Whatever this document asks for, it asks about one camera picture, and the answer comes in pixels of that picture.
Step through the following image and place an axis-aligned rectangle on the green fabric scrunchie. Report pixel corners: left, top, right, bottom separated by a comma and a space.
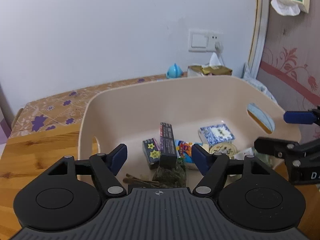
254, 151, 274, 168

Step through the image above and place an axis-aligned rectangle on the black star pattern box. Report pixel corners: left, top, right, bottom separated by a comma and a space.
142, 138, 161, 170

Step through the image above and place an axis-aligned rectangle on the blue toy figure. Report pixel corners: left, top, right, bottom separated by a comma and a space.
166, 63, 184, 79

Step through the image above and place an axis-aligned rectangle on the white wall switch socket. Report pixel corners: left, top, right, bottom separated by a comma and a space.
188, 29, 223, 53

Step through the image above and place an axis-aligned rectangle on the green dried herb bag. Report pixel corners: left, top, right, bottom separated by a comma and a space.
152, 158, 187, 188

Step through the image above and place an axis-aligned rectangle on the white small cardboard box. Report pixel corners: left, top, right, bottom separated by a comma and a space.
233, 147, 254, 160

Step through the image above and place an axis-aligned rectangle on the beige plastic storage bin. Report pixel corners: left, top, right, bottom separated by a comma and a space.
78, 76, 301, 180

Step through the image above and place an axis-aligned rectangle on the round cream tin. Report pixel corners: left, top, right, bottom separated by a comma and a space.
209, 142, 238, 159

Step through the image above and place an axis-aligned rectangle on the gold tissue box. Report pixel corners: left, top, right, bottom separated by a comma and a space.
187, 52, 233, 77

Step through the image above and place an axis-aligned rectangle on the long dark printed box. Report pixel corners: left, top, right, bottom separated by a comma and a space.
159, 122, 177, 169

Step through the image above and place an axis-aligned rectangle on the floral patterned side cabinet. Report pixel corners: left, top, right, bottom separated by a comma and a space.
8, 73, 188, 139

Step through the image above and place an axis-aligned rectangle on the blue white porcelain pattern box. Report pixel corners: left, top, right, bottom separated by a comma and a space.
199, 124, 235, 146

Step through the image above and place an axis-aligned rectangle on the colourful cartoon tin box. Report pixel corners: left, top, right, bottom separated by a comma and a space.
175, 140, 209, 170

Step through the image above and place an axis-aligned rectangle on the white plug and cable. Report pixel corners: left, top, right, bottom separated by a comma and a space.
214, 42, 227, 67

